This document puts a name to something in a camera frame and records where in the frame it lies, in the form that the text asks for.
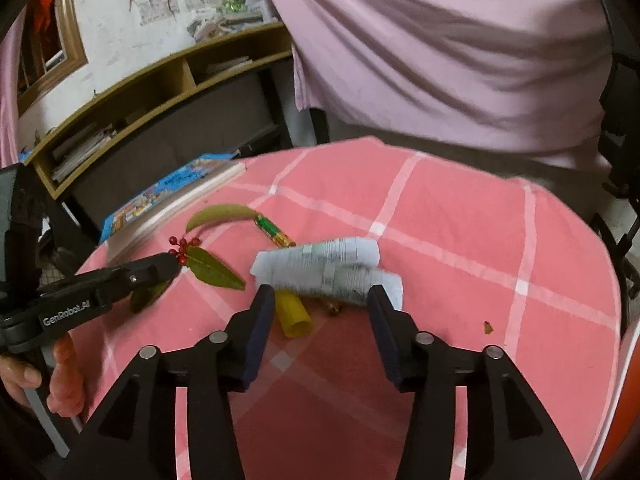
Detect blue children's book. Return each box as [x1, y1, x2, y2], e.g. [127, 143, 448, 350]
[100, 154, 246, 263]

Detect red basin white rim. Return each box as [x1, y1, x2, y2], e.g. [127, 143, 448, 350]
[582, 320, 640, 479]

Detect wooden wall shelf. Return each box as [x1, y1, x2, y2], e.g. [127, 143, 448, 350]
[24, 22, 293, 200]

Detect black office chair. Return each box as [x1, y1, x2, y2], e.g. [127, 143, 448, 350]
[590, 0, 639, 333]

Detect pink hanging sheet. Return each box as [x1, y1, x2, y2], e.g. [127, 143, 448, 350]
[272, 0, 612, 170]

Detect green yellow battery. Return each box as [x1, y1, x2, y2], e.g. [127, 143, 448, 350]
[254, 214, 296, 248]

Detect yellow paper tube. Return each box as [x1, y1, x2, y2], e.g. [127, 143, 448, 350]
[274, 290, 314, 339]

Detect wooden window frame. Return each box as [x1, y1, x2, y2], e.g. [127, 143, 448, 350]
[17, 0, 88, 116]

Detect person's left hand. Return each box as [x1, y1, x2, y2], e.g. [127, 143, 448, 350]
[1, 334, 86, 417]

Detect white crumpled paper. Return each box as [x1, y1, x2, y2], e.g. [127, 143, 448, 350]
[250, 237, 404, 311]

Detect pink checkered tablecloth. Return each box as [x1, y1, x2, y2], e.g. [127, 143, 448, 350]
[63, 139, 622, 479]

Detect green curved leaf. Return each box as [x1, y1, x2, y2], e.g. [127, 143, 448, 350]
[184, 204, 259, 233]

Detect red berry leaf sprig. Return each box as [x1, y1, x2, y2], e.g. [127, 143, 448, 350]
[168, 236, 245, 290]

